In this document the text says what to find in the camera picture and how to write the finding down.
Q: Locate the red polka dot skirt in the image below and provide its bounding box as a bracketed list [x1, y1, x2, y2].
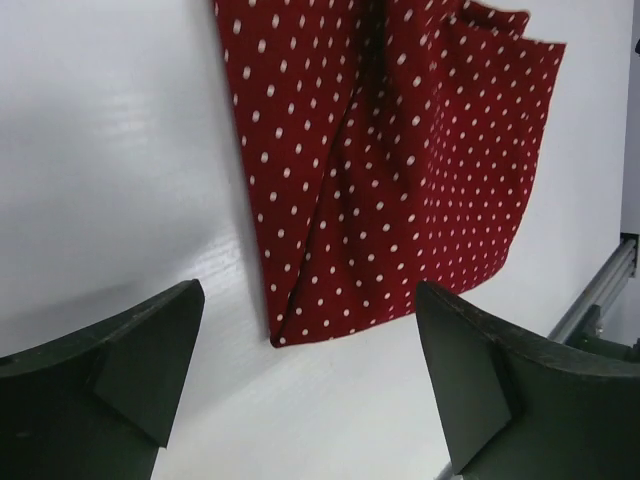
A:
[213, 1, 565, 348]

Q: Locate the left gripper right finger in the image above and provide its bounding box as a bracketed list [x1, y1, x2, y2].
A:
[415, 282, 639, 479]

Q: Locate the aluminium rail frame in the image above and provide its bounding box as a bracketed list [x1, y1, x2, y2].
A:
[548, 233, 639, 364]

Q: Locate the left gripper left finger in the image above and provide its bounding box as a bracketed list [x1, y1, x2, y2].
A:
[1, 280, 204, 480]

